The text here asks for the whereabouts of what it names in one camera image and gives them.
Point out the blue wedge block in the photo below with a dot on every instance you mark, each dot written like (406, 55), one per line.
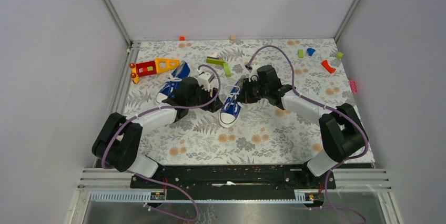
(310, 51)

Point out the green block long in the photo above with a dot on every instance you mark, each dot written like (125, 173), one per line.
(215, 61)

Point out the grey slotted cable duct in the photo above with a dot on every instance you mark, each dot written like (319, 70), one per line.
(215, 195)

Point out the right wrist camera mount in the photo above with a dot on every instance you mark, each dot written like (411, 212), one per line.
(253, 74)

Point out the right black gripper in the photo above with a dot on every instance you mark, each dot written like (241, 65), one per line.
(245, 95)

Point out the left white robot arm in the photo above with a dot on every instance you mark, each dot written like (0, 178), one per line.
(118, 141)

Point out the red arch block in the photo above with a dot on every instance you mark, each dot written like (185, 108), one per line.
(328, 67)

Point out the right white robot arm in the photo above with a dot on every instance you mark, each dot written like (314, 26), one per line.
(341, 131)

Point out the floral table mat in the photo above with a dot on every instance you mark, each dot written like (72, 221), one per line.
(263, 134)

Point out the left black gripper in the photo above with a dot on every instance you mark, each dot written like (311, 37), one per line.
(208, 98)

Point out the green block short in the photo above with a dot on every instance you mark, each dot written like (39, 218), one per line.
(227, 70)

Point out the blue sneaker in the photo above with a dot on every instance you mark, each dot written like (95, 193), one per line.
(231, 108)
(174, 78)

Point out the pink lego brick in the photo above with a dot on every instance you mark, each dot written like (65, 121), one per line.
(353, 86)

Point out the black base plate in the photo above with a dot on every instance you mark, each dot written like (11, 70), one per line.
(246, 177)

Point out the red yellow toy frame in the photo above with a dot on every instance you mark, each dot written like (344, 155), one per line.
(153, 67)

